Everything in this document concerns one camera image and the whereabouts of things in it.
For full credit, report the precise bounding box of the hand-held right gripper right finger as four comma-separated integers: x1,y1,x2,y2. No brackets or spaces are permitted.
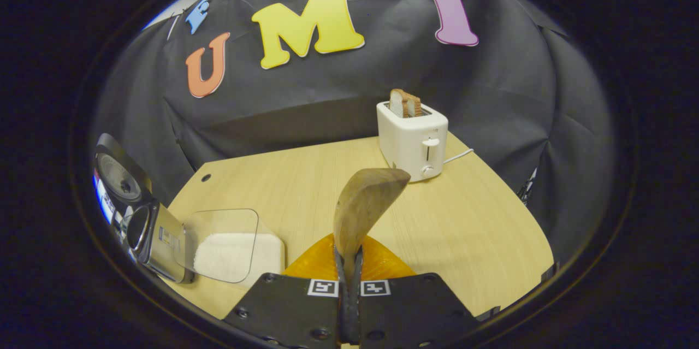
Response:
348,234,480,349

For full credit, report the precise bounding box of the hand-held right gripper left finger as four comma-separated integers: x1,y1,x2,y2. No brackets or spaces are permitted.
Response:
223,233,351,349

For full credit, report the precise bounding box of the clear container of rice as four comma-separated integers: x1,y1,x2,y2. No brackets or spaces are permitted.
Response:
182,208,287,285

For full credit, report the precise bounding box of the wooden spoon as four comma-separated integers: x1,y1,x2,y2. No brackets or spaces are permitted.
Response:
333,167,412,285

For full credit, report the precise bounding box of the black rice cooker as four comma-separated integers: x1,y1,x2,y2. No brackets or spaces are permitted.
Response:
91,133,198,285

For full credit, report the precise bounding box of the white toaster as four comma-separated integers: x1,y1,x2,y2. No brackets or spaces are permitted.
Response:
376,100,450,184

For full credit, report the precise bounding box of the black backdrop cloth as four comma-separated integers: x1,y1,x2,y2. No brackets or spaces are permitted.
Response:
89,0,619,263

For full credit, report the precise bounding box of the white toaster cable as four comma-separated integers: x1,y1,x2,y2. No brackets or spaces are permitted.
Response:
442,147,475,165

